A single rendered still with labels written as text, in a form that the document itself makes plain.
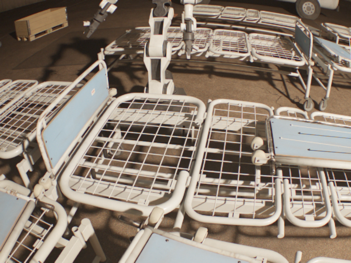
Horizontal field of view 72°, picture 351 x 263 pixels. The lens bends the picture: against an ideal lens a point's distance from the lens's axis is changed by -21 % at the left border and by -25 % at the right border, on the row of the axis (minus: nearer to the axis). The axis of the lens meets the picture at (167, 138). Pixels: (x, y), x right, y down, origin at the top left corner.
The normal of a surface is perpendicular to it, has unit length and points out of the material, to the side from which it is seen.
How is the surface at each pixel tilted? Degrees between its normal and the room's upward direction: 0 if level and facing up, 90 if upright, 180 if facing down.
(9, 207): 5
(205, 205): 90
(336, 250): 0
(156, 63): 85
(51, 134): 90
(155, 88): 71
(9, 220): 5
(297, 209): 90
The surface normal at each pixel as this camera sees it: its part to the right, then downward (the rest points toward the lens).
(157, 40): -0.16, -0.16
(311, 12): -0.11, 0.58
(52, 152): 0.97, 0.10
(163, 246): 0.07, -0.79
